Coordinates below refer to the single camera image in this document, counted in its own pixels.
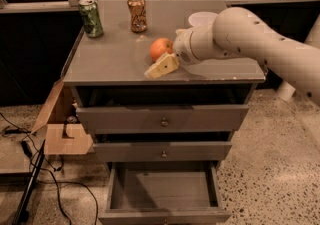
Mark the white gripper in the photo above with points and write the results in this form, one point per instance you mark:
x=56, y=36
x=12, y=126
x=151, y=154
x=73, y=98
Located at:
x=182, y=47

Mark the orange fruit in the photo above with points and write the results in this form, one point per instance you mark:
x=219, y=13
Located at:
x=159, y=47

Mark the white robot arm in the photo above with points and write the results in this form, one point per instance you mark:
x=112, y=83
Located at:
x=237, y=32

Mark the grey top drawer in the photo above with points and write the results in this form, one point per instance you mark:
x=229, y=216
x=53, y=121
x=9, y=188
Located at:
x=162, y=109

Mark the grey drawer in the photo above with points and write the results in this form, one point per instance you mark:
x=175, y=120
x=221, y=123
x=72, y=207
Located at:
x=163, y=193
x=157, y=147
x=162, y=109

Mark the grey drawer cabinet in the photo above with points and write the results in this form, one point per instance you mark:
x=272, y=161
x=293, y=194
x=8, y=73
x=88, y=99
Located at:
x=121, y=57

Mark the grey middle drawer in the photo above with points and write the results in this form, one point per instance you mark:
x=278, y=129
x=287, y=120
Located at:
x=157, y=147

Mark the grey bottom drawer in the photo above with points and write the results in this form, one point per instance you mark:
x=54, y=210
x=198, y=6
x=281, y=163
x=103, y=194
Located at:
x=163, y=193

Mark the white ceramic bowl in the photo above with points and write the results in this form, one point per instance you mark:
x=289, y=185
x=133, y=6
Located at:
x=199, y=19

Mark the orange soda can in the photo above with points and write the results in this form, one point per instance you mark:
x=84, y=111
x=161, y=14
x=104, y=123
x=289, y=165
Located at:
x=137, y=9

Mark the green soda can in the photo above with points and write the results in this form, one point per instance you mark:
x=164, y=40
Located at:
x=90, y=16

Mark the open cardboard box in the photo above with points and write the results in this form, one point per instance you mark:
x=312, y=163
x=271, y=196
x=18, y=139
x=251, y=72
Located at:
x=61, y=136

